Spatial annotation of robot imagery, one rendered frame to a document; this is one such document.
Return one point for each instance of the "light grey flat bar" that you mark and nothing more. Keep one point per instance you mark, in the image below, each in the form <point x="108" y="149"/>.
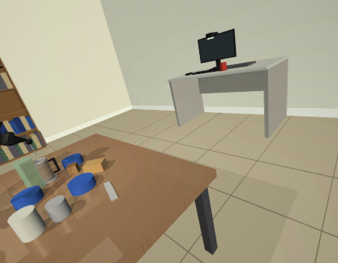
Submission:
<point x="111" y="192"/>

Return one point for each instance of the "grey cylinder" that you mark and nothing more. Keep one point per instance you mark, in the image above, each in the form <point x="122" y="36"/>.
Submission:
<point x="58" y="208"/>

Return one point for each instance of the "blue short cylinder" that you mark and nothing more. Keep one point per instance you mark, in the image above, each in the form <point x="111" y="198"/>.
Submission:
<point x="81" y="184"/>
<point x="71" y="159"/>
<point x="28" y="196"/>

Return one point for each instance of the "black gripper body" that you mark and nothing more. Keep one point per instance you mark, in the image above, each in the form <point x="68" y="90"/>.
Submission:
<point x="6" y="139"/>

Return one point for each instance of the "cream cylinder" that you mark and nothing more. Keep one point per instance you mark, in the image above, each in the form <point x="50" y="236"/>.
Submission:
<point x="27" y="223"/>

